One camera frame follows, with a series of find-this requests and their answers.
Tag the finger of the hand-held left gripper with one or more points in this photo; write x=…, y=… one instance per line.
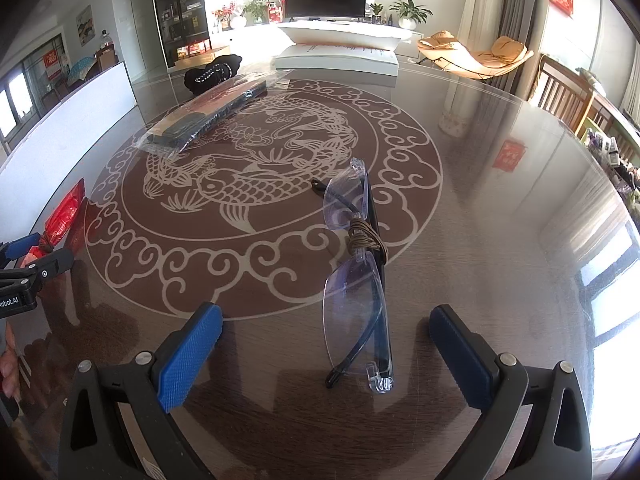
x=50, y=265
x=22, y=246

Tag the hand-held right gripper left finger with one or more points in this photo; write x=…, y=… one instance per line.
x=192, y=350

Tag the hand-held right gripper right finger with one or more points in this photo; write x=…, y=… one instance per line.
x=460, y=355

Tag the red foil candy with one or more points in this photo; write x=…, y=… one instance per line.
x=65, y=212

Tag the white storage box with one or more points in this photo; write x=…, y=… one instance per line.
x=65, y=120

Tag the person's left hand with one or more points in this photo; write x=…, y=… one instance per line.
x=7, y=370

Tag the rimless eyeglasses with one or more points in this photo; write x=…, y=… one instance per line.
x=355, y=300

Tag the red door poster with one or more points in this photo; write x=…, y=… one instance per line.
x=52, y=65

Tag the dining table with blue cloth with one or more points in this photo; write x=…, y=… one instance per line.
x=82, y=67

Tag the packaged black comb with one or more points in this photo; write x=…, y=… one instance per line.
x=200, y=115

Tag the black beaded hair accessory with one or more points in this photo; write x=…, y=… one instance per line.
x=212, y=75

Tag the row of red boxes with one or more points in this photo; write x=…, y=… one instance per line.
x=192, y=50

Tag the cluttered wooden side table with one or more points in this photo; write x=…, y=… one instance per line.
x=615, y=135

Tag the wooden chair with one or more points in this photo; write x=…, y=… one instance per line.
x=560, y=90

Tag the dark glass display cabinet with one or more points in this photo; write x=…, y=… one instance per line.
x=177, y=5

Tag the rocking chair with orange cushions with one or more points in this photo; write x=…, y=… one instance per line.
x=475, y=57

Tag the white television cabinet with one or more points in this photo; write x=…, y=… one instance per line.
x=250, y=37

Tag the red flowers in white vase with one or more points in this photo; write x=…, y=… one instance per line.
x=230, y=17

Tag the white book stack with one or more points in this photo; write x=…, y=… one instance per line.
x=335, y=60

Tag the green potted plant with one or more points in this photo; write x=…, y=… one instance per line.
x=256, y=10

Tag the red gift bag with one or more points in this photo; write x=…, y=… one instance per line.
x=275, y=11

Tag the white curved tray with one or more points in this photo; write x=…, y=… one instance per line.
x=345, y=35

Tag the large leafy potted plant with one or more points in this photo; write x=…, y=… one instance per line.
x=409, y=12

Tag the covered standing air conditioner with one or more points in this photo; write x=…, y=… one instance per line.
x=484, y=5

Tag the small potted plant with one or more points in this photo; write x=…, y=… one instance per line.
x=375, y=11

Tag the grey curtain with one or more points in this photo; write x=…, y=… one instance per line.
x=520, y=5

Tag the framed wall painting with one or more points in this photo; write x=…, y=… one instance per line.
x=85, y=24

